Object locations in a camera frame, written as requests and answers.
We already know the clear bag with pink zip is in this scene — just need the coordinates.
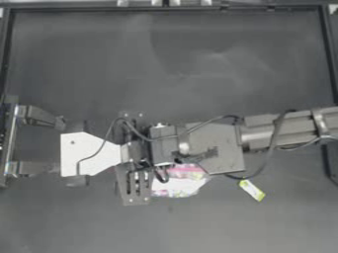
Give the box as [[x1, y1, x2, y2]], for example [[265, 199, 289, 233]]
[[152, 161, 212, 200]]

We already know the green candy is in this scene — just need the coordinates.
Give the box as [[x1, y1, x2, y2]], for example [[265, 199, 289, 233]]
[[238, 177, 268, 203]]

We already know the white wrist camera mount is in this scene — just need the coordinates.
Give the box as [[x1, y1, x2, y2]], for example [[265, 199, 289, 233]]
[[59, 131, 124, 178]]

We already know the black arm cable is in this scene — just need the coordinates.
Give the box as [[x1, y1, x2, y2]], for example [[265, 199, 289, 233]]
[[224, 110, 338, 181]]

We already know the black table frame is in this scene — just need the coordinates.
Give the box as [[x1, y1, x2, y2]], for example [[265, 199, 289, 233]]
[[0, 0, 338, 192]]

